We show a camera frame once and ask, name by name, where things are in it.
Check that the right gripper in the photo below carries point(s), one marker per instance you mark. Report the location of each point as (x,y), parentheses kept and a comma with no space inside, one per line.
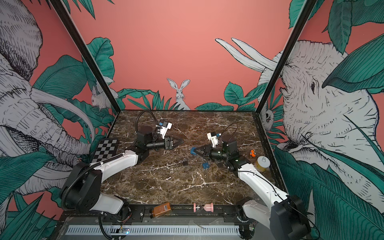
(207,149)

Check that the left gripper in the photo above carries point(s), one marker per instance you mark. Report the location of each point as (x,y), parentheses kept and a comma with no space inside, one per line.
(168,140)

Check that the blue padlock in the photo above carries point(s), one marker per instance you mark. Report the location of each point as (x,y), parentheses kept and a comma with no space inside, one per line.
(206,166)
(193,151)

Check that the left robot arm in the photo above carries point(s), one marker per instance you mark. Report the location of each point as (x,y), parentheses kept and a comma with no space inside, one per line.
(82,189)

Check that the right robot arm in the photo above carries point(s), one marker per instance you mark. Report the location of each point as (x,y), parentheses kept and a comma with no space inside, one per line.
(227,152)

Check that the small orange toy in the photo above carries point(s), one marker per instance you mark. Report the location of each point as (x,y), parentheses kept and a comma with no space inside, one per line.
(252,154)

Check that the pink hourglass timer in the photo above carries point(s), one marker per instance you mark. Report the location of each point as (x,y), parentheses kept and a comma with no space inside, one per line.
(203,207)

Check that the yellow white can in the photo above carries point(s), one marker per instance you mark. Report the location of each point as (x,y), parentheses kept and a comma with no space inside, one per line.
(262,163)

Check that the orange box device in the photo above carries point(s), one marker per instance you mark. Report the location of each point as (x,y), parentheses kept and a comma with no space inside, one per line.
(161,210)

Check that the checkerboard calibration board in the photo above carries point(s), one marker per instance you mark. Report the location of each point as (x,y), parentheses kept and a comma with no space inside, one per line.
(106,148)

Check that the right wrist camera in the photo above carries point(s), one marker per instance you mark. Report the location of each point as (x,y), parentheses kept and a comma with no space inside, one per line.
(213,137)

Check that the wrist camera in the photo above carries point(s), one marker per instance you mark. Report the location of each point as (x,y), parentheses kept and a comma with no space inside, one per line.
(162,128)
(213,137)

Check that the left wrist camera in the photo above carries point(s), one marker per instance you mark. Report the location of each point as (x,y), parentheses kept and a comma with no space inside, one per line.
(162,128)

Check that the black base frame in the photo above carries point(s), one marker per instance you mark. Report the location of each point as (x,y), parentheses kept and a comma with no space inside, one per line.
(180,211)

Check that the white perforated rail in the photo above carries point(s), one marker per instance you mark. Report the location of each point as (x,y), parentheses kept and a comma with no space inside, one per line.
(142,230)

